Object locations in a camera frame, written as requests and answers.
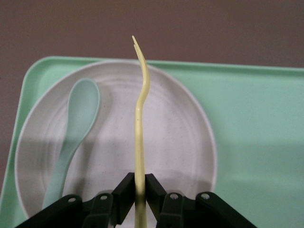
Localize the mint green tray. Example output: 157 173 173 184
0 56 304 228

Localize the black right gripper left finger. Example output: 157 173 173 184
14 172 137 228

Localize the mint green plastic spoon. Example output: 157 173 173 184
41 79 101 211

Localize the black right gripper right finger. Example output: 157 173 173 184
144 173 258 228

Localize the pale yellow plastic fork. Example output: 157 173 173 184
132 35 151 228

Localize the white speckled round plate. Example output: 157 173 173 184
14 60 217 228

